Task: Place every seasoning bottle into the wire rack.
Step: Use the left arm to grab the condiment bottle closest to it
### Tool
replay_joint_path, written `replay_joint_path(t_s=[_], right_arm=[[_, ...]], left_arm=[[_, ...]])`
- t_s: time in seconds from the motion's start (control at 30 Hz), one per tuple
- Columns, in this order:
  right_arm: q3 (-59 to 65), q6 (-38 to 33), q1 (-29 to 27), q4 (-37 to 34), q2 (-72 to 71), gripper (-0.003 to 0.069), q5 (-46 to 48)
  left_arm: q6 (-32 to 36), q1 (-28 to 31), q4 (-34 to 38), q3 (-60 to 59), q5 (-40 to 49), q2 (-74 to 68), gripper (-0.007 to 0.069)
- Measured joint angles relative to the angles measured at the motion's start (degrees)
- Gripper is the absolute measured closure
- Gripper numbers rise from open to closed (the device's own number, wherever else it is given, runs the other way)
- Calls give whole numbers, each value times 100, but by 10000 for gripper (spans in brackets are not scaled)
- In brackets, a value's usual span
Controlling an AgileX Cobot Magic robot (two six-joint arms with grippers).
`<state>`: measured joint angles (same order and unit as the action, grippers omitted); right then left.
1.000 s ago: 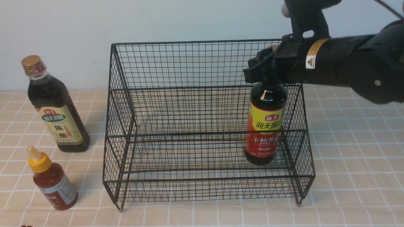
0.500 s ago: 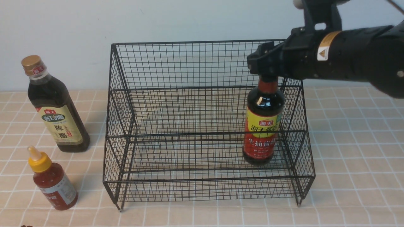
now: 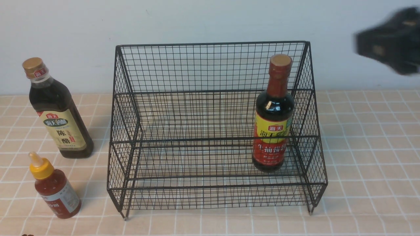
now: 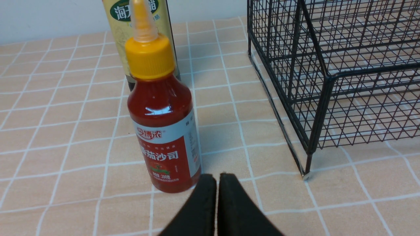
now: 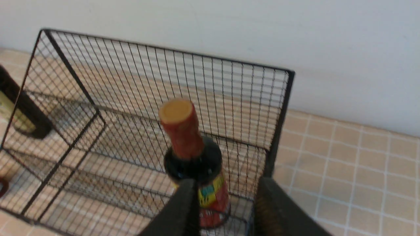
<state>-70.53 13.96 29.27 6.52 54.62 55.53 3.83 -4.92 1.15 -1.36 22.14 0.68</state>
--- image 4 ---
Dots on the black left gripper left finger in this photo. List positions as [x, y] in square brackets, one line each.
[197, 216]

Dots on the red ketchup squeeze bottle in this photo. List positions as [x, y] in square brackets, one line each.
[160, 106]

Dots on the black wire mesh rack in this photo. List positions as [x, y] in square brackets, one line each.
[337, 72]

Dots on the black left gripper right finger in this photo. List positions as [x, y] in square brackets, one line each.
[237, 215]

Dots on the dark vinegar bottle yellow label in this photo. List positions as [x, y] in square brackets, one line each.
[118, 15]

